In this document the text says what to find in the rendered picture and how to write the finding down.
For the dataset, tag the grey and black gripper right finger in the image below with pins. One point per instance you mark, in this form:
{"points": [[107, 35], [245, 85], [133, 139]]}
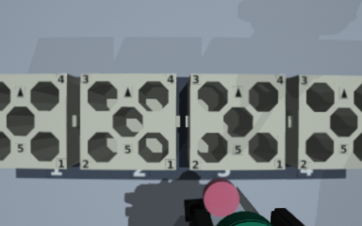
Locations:
{"points": [[282, 217]]}

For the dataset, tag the green-capped sample tube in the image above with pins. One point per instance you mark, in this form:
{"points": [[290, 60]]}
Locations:
{"points": [[228, 206]]}

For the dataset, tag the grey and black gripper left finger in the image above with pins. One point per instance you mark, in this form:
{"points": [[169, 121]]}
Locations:
{"points": [[202, 218]]}

